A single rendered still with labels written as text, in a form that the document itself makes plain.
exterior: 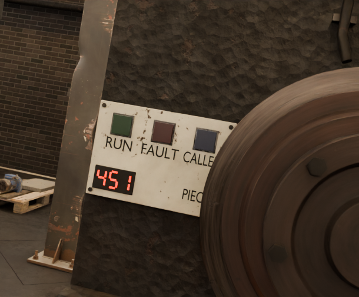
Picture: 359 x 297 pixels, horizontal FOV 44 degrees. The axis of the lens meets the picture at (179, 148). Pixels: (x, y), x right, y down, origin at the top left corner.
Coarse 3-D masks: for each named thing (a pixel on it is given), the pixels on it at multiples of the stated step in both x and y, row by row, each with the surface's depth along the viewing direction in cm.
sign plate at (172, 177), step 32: (192, 128) 81; (224, 128) 80; (96, 160) 85; (128, 160) 84; (160, 160) 82; (192, 160) 81; (96, 192) 85; (128, 192) 83; (160, 192) 83; (192, 192) 81
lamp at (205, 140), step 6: (198, 132) 81; (204, 132) 80; (210, 132) 80; (216, 132) 80; (198, 138) 81; (204, 138) 80; (210, 138) 80; (198, 144) 81; (204, 144) 80; (210, 144) 80; (210, 150) 80
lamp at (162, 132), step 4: (156, 124) 82; (160, 124) 82; (164, 124) 82; (168, 124) 82; (172, 124) 81; (156, 128) 82; (160, 128) 82; (164, 128) 82; (168, 128) 82; (172, 128) 81; (156, 132) 82; (160, 132) 82; (164, 132) 82; (168, 132) 82; (172, 132) 82; (152, 136) 82; (156, 136) 82; (160, 136) 82; (164, 136) 82; (168, 136) 82; (152, 140) 82; (156, 140) 82; (160, 140) 82; (164, 140) 82; (168, 140) 82
